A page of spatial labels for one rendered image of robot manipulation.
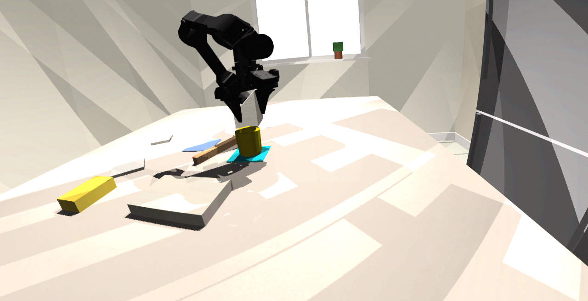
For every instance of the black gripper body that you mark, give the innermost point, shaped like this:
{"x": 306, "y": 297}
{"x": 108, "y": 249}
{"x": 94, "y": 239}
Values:
{"x": 233, "y": 91}

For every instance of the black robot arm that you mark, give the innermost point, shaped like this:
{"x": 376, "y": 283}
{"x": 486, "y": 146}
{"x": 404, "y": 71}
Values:
{"x": 234, "y": 34}

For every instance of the tan flat bar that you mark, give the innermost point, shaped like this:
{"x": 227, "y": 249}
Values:
{"x": 214, "y": 150}

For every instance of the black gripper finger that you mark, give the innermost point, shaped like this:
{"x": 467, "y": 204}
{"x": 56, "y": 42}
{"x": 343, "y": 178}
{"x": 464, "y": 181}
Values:
{"x": 234, "y": 105}
{"x": 262, "y": 98}

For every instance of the yellow rectangular block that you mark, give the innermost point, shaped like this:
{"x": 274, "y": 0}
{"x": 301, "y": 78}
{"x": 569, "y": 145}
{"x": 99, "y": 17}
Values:
{"x": 86, "y": 194}

